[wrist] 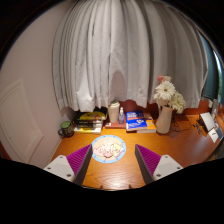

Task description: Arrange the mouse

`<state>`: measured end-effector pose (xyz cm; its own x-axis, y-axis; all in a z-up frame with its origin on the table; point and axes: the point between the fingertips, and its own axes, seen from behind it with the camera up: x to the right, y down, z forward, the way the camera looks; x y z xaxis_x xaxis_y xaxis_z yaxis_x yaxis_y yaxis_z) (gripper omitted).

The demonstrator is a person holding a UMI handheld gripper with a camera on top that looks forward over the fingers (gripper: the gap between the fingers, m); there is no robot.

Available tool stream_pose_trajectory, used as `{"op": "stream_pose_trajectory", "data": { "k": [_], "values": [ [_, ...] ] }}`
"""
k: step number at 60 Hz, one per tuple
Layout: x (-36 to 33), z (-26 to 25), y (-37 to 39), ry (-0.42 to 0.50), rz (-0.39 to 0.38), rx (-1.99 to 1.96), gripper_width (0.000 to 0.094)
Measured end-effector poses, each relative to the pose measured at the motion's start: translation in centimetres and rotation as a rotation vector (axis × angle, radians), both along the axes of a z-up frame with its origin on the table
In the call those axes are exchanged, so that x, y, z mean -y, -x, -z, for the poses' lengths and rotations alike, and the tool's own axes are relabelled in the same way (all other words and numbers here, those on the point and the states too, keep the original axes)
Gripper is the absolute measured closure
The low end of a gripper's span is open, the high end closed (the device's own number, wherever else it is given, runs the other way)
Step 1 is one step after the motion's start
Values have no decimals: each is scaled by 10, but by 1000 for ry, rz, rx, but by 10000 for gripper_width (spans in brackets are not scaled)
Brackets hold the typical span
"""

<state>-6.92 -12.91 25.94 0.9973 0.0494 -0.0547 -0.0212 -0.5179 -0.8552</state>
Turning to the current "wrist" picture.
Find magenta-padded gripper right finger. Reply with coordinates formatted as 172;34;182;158
134;143;184;185

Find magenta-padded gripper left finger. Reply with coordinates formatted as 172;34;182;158
43;143;94;187

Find yellow white thick book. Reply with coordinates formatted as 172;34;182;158
73;124;103;135

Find green mug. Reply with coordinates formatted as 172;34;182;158
58;120;75;139

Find white ceramic vase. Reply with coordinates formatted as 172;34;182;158
155;104;174;135

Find blue cover book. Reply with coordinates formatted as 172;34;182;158
125;110;148;132

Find black yellow cover book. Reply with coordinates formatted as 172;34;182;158
78;111;108;122

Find red brown book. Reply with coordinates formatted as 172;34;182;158
104;121;128;130

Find clear spray bottle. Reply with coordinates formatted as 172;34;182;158
118;106;126;126

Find white lidded tumbler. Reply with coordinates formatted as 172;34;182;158
107;100;121;124

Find white paper sheet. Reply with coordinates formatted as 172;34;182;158
208;128;220;144

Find white laptop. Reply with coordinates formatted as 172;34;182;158
199;111;217;133

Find white flower bouquet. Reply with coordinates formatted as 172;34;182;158
152;75;187;115

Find window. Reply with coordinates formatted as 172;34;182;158
199;33;224;108

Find black cable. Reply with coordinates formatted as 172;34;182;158
171;114;198;133

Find white wall panel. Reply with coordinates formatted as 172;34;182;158
0;78;44;164

